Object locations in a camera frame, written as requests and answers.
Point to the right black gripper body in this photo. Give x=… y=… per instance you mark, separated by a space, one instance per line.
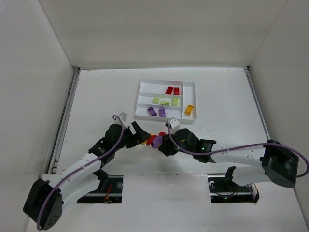
x=167 y=146

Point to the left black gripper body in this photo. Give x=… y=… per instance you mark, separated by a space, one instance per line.
x=132 y=135

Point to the dark red lego brick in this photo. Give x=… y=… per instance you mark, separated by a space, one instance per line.
x=150 y=140

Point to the purple rounded lego piece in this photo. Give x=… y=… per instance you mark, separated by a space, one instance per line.
x=157 y=142

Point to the purple patterned lego brick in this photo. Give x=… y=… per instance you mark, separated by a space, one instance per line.
x=151 y=111

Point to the purple tan lego piece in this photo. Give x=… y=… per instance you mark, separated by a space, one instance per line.
x=162 y=112

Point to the light green square lego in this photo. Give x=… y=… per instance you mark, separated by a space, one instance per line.
x=155 y=100

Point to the light green wedge lego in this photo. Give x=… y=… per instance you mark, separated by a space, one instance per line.
x=166 y=103

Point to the yellow striped lego brick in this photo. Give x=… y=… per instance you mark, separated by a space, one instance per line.
x=189 y=110

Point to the light green lego piece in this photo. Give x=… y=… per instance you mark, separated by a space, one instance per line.
x=175 y=102

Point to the small red lego brick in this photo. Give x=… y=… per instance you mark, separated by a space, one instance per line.
x=176 y=91

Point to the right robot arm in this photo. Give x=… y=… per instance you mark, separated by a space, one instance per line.
x=269 y=162

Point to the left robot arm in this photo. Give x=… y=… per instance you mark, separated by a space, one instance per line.
x=48 y=198

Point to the red rounded lego brick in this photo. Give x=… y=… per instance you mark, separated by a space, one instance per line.
x=162 y=134

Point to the white divided tray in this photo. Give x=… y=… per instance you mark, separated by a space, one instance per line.
x=157 y=88

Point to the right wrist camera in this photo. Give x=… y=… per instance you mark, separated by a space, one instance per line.
x=173 y=124

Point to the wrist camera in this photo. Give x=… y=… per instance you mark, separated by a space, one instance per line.
x=123 y=116
x=173 y=124

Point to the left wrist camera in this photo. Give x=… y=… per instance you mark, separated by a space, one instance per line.
x=123 y=116

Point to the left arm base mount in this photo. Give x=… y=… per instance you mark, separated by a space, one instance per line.
x=109 y=190

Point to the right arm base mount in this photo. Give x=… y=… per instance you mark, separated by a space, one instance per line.
x=223 y=190

